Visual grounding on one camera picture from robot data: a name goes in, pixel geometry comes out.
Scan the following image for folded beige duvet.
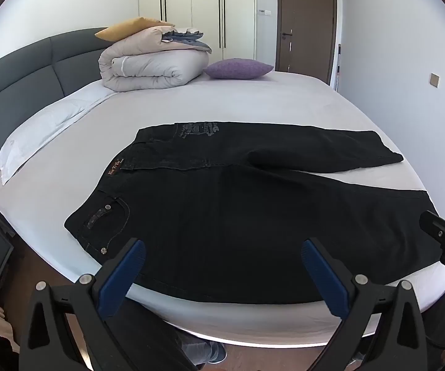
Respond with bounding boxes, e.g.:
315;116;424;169
98;26;212;92

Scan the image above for flat white pillow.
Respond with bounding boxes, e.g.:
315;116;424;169
0;87;119;185

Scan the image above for person's grey shoe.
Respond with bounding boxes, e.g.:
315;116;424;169
182;332;228;365

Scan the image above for brown door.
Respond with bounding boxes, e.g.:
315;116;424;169
276;0;339;86

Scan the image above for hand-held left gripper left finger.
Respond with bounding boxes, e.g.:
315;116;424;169
19;237;148;371

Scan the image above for black denim pants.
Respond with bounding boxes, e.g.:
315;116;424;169
64;121;445;305

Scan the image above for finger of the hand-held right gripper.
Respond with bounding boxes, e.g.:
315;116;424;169
419;211;445;242

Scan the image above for grey padded headboard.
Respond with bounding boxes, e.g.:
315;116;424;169
0;27;109;174

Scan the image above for yellow pillow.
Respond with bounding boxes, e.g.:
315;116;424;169
94;17;176;42

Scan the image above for person's dark trouser leg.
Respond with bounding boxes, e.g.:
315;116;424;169
104;305;196;371

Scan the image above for blue-grey folded cloth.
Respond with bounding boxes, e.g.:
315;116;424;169
161;28;212;53

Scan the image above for purple pillow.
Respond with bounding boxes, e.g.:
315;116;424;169
204;58;274;80

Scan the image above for white wardrobe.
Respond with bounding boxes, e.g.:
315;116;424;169
138;0;257;62

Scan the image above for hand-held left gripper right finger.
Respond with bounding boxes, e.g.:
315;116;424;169
300;237;429;371

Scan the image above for bed with white sheet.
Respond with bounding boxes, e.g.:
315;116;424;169
0;70;445;346

